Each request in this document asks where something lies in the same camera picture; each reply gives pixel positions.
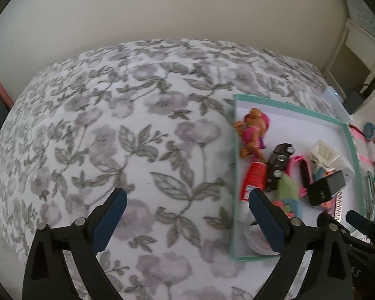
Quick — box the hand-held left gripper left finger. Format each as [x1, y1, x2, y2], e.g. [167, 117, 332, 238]
[22, 187, 128, 300]

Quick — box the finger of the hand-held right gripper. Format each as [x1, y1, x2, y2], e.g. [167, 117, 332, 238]
[346, 210, 375, 247]

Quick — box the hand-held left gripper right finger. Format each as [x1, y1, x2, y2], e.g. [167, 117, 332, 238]
[248, 188, 354, 300]

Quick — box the white smartwatch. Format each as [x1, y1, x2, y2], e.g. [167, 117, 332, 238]
[244, 225, 280, 257]

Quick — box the gold patterned lighter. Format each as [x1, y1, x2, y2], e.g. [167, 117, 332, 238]
[329, 189, 346, 224]

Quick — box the red glue tube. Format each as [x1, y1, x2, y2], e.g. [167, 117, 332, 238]
[237, 161, 268, 222]

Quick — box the black charger adapter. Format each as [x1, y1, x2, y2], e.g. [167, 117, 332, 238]
[307, 169, 346, 207]

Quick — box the black plastic holder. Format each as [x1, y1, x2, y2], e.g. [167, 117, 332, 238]
[264, 143, 295, 192]

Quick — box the pink smartwatch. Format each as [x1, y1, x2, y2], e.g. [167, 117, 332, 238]
[284, 155, 315, 198]

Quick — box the white ribbed plastic piece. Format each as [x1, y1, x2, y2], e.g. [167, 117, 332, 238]
[309, 140, 340, 171]

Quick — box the pink toy puppy figure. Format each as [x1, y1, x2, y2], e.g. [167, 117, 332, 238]
[232, 108, 271, 161]

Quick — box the teal cardboard tray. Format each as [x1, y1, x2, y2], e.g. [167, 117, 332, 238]
[228, 94, 361, 261]

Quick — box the white and pink knitted cloth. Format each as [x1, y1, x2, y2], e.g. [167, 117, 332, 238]
[350, 125, 375, 176]

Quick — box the grey floral blanket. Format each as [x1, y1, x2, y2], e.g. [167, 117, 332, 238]
[0, 39, 341, 300]

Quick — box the black power adapter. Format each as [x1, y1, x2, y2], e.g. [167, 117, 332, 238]
[343, 90, 365, 115]

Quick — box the white box device with light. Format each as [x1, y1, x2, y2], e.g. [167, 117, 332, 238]
[322, 86, 352, 122]

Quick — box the white wooden desk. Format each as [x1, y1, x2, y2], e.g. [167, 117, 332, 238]
[320, 17, 375, 101]

